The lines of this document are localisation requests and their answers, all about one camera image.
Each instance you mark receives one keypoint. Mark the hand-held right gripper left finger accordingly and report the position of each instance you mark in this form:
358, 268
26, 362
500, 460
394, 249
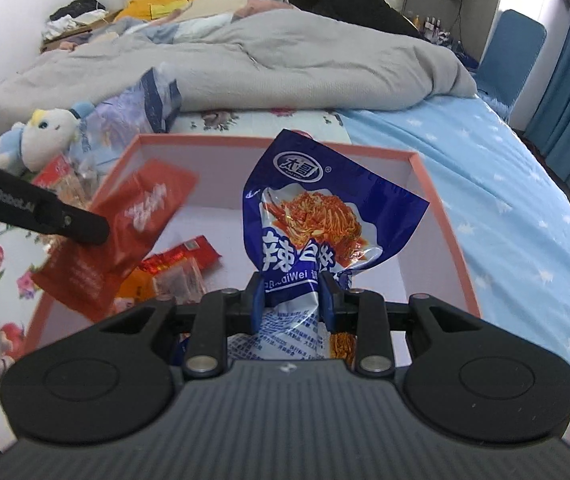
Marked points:
257, 306

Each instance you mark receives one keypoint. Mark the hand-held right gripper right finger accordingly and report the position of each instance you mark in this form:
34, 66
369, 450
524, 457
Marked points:
326, 306

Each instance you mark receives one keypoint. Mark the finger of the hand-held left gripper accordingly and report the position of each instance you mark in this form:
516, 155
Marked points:
85, 227

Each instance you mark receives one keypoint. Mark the red-orange snack packet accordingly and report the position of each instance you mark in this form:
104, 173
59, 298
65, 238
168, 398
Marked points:
130, 230

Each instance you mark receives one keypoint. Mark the red foil snack packet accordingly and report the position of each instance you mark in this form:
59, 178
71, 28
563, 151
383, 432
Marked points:
185, 255

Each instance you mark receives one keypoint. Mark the blue printed snack packet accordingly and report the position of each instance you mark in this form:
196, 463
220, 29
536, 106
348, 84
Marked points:
310, 185

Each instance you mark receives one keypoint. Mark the pink cardboard box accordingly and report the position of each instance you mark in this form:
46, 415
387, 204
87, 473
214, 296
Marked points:
215, 180

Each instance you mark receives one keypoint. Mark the white plush toy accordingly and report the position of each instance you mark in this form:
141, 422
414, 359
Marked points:
45, 132

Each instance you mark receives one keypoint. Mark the orange snack packet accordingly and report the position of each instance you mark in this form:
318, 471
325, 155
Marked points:
135, 290

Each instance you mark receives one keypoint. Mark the clear small snack packet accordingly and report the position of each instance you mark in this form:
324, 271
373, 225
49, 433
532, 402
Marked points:
180, 280

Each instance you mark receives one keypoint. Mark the blue patterned plastic bag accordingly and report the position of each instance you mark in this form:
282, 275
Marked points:
130, 105

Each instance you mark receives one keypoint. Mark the cardboard box with clothes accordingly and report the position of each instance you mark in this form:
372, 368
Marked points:
75, 22

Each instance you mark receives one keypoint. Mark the blue star bedsheet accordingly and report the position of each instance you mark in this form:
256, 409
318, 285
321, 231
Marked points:
505, 210

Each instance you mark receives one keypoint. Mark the yellow cloth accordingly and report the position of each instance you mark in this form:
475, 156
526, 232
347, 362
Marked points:
165, 7

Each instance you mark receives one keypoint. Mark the grey duvet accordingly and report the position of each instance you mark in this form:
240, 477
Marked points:
265, 60

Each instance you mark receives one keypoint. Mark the pink cloth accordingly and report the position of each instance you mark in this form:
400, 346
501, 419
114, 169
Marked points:
265, 5

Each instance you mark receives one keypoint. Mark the row of small bottles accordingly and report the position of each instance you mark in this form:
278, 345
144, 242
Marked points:
432, 27

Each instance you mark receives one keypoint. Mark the black cloth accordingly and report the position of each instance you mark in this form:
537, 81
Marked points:
350, 5

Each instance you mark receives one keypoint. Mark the blue covered chair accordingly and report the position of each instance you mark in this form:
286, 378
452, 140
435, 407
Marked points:
510, 55

